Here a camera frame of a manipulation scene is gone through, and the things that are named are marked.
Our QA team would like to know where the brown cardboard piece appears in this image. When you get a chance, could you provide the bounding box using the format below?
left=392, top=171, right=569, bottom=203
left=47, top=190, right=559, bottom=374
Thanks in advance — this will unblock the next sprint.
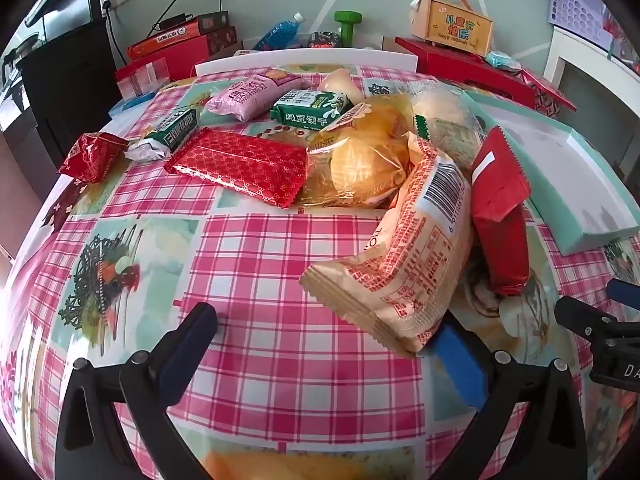
left=372, top=34, right=406, bottom=53

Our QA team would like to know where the plain red box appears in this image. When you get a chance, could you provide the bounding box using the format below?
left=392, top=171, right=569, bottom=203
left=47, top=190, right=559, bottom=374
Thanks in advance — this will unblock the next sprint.
left=116, top=35, right=211, bottom=86

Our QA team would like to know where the black television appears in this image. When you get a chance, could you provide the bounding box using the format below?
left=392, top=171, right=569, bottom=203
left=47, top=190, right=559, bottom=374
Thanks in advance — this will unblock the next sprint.
left=10, top=0, right=98, bottom=61

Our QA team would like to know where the large red gift box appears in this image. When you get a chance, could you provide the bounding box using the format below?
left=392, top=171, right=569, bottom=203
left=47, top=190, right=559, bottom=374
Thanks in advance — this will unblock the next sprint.
left=395, top=36, right=538, bottom=110

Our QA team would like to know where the green cake packet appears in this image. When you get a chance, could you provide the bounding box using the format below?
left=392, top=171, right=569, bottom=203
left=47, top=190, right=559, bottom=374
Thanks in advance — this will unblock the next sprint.
left=270, top=89, right=349, bottom=132

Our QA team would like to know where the dark red patterned box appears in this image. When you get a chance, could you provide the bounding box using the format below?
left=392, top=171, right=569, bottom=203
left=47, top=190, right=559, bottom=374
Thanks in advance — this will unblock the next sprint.
left=206, top=26, right=238, bottom=56

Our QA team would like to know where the teal box tray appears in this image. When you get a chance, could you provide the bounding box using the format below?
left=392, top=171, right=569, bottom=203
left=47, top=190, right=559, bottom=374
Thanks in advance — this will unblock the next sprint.
left=460, top=91, right=640, bottom=257

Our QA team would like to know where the white foam board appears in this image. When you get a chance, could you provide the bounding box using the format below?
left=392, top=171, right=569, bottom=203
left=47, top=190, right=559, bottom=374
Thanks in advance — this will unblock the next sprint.
left=194, top=47, right=418, bottom=78

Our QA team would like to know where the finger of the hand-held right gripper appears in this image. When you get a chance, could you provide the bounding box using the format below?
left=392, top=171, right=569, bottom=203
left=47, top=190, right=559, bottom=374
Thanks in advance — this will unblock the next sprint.
left=554, top=296, right=623, bottom=343
left=606, top=278, right=640, bottom=311

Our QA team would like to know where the purple perforated basket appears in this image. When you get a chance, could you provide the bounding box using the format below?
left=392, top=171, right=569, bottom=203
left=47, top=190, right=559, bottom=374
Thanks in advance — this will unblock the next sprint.
left=547, top=0, right=608, bottom=41

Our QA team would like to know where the printed blanket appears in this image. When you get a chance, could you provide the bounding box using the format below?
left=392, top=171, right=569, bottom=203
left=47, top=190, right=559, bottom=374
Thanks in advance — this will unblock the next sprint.
left=30, top=90, right=126, bottom=241

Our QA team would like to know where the blue white box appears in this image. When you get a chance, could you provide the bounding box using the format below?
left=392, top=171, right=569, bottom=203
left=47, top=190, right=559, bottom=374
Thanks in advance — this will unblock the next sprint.
left=120, top=91, right=158, bottom=111

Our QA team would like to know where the pale jelly cup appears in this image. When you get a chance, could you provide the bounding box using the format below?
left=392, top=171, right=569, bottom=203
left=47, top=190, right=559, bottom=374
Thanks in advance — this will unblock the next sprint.
left=319, top=68, right=366, bottom=106

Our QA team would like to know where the red patterned tin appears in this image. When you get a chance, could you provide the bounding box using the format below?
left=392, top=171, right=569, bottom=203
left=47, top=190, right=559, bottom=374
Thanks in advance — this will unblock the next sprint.
left=520, top=67, right=578, bottom=116

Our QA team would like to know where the pale packet with green edge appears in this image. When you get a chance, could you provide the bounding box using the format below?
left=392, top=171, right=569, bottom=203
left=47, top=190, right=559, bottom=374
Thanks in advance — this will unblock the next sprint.
left=412, top=114, right=483, bottom=176

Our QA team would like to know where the red patterned packet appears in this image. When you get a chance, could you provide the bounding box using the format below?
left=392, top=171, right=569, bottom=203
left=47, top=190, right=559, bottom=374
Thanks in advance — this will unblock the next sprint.
left=164, top=128, right=307, bottom=209

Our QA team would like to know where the yellow carry box with handle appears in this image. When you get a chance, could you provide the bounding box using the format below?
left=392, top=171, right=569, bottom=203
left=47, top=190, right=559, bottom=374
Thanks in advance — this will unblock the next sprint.
left=407, top=0, right=495, bottom=58

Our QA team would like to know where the pink checkered tablecloth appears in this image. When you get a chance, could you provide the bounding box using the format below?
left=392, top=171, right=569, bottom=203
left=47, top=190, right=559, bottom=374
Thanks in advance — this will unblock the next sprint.
left=0, top=62, right=640, bottom=480

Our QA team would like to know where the black box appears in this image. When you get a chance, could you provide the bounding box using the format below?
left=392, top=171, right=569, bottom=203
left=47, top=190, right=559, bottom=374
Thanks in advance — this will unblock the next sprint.
left=197, top=10, right=231, bottom=31

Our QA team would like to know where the beige red-print snack packet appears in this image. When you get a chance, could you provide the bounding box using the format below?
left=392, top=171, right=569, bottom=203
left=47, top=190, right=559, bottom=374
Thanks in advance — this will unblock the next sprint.
left=299, top=131, right=475, bottom=358

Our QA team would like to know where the wet wipes pack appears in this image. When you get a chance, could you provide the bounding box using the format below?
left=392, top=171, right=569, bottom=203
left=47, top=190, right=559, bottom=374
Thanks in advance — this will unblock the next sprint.
left=485, top=50, right=523, bottom=72

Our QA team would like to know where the clear plastic box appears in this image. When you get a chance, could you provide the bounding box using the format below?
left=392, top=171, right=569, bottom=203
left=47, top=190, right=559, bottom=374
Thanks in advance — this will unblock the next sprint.
left=120, top=57, right=171, bottom=98

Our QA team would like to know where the red packet with white label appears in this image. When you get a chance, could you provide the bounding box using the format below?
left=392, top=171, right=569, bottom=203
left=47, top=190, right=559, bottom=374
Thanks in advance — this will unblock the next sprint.
left=470, top=126, right=532, bottom=297

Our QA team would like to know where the black cabinet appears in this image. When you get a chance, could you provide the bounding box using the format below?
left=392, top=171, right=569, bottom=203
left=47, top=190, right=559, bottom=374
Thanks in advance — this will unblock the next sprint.
left=15, top=20, right=126, bottom=161

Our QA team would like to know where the small red snack packet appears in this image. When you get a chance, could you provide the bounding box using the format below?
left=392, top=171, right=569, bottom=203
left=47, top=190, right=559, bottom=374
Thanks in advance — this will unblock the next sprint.
left=59, top=131, right=130, bottom=183

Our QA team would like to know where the green dumbbell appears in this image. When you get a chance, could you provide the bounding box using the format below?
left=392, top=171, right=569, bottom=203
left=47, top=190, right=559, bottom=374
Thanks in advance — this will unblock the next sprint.
left=334, top=10, right=366, bottom=47

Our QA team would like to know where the clear bun packet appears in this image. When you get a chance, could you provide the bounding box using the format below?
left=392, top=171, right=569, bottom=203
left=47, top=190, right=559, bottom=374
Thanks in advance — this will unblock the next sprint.
left=410, top=87, right=473, bottom=128

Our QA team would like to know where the yellow bread packet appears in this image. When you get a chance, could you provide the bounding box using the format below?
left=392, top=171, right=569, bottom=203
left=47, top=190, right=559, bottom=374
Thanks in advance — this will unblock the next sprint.
left=300, top=94, right=416, bottom=208

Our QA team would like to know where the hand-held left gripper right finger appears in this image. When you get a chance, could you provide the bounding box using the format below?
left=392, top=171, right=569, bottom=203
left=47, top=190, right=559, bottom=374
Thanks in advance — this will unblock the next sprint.
left=430, top=320, right=589, bottom=480

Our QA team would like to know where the white shelf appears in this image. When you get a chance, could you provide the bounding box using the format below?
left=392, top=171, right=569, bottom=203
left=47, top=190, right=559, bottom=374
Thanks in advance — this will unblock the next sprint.
left=542, top=25, right=640, bottom=171

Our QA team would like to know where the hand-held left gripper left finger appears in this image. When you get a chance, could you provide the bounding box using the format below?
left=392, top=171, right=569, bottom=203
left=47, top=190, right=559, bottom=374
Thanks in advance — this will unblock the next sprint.
left=55, top=302, right=219, bottom=480

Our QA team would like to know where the toy cars pack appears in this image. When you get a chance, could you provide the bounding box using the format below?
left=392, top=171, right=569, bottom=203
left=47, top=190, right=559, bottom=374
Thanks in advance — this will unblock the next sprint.
left=307, top=31, right=343, bottom=50

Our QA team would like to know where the pink swiss roll packet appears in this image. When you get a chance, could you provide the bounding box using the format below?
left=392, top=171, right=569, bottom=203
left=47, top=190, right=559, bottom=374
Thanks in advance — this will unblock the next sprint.
left=205, top=67, right=303, bottom=122

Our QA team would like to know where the orange box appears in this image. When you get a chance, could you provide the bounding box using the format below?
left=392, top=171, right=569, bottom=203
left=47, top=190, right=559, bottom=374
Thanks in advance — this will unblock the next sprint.
left=127, top=19, right=201, bottom=58

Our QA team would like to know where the blue plastic bottle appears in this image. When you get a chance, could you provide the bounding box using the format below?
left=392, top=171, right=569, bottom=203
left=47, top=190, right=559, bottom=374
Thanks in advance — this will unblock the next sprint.
left=252, top=12, right=307, bottom=52

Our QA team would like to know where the green white biscuit packet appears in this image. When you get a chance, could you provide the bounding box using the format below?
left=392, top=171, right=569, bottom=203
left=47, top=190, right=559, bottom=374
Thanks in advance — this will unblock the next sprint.
left=124, top=108, right=200, bottom=163

